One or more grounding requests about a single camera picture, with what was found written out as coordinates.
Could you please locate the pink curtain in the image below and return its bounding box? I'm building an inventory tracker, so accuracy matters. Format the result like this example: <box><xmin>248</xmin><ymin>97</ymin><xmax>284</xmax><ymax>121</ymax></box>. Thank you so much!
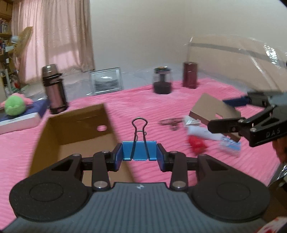
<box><xmin>12</xmin><ymin>1</ymin><xmax>95</xmax><ymax>84</ymax></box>

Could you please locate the blue binder clip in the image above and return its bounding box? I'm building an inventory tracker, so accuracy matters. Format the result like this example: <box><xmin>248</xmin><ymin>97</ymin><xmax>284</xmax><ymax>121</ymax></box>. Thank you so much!
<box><xmin>122</xmin><ymin>117</ymin><xmax>157</xmax><ymax>161</ymax></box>

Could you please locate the pink ribbed blanket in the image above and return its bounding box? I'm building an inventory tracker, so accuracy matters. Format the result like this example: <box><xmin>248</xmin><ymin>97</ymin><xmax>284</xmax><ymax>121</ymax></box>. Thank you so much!
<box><xmin>1</xmin><ymin>78</ymin><xmax>280</xmax><ymax>228</ymax></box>

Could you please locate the white dish wire rack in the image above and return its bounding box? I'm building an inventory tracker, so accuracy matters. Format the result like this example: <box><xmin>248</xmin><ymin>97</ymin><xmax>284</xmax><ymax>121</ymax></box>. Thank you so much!
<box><xmin>182</xmin><ymin>116</ymin><xmax>201</xmax><ymax>127</ymax></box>

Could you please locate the clear plastic floss box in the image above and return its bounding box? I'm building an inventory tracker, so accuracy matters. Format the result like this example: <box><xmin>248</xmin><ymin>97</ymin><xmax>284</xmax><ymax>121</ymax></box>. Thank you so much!
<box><xmin>219</xmin><ymin>137</ymin><xmax>241</xmax><ymax>156</ymax></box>

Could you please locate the silver framed picture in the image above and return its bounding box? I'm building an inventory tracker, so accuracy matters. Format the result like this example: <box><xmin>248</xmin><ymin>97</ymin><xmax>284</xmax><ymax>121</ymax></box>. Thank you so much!
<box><xmin>90</xmin><ymin>67</ymin><xmax>124</xmax><ymax>95</ymax></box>

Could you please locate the green pink plush toy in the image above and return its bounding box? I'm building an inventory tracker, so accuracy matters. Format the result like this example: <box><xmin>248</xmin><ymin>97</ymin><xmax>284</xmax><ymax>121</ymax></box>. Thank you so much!
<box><xmin>1</xmin><ymin>93</ymin><xmax>34</xmax><ymax>117</ymax></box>

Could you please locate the glass teapot dark base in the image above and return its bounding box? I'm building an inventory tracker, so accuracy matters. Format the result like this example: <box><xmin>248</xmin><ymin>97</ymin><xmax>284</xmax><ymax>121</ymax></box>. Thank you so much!
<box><xmin>153</xmin><ymin>66</ymin><xmax>172</xmax><ymax>95</ymax></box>

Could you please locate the maroon cylindrical flask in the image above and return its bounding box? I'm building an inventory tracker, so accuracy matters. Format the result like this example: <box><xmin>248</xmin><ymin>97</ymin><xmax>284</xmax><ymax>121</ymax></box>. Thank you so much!
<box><xmin>182</xmin><ymin>62</ymin><xmax>197</xmax><ymax>89</ymax></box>

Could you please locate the steel thermos black handle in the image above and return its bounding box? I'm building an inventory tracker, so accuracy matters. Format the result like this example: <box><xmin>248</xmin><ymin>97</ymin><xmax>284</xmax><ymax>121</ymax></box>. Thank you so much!
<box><xmin>42</xmin><ymin>64</ymin><xmax>69</xmax><ymax>115</ymax></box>

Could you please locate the leopard print hair claw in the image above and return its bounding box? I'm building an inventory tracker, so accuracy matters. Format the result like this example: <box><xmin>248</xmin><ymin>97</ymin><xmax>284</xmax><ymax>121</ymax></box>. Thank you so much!
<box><xmin>158</xmin><ymin>117</ymin><xmax>182</xmax><ymax>131</ymax></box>

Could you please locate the navy blue book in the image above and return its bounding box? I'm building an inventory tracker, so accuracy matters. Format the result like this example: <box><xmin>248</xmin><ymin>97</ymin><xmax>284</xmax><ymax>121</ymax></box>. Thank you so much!
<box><xmin>1</xmin><ymin>99</ymin><xmax>49</xmax><ymax>123</ymax></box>

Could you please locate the person's right hand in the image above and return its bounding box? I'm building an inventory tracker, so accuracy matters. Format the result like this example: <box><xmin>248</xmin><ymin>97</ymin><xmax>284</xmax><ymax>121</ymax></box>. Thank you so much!
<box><xmin>272</xmin><ymin>137</ymin><xmax>287</xmax><ymax>163</ymax></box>

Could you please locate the red toy figure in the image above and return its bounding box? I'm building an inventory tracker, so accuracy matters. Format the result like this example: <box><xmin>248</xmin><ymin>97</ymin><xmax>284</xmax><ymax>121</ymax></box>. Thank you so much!
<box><xmin>188</xmin><ymin>135</ymin><xmax>207</xmax><ymax>155</ymax></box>

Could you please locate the beige standing fan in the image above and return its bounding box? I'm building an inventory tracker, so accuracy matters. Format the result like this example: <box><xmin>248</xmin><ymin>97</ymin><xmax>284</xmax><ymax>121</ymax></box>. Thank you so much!
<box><xmin>12</xmin><ymin>27</ymin><xmax>33</xmax><ymax>86</ymax></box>

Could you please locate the clear plastic sheet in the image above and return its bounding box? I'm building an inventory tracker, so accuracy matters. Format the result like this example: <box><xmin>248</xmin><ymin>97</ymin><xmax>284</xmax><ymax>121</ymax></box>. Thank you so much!
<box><xmin>121</xmin><ymin>33</ymin><xmax>287</xmax><ymax>95</ymax></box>

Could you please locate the small grey cardboard box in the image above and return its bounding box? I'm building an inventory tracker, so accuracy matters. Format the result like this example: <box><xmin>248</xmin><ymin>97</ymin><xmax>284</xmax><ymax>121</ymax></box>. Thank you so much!
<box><xmin>188</xmin><ymin>93</ymin><xmax>242</xmax><ymax>143</ymax></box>

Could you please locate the brown cardboard box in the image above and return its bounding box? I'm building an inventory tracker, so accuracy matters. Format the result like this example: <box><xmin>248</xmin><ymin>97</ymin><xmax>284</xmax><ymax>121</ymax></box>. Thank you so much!
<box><xmin>28</xmin><ymin>104</ymin><xmax>119</xmax><ymax>175</ymax></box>

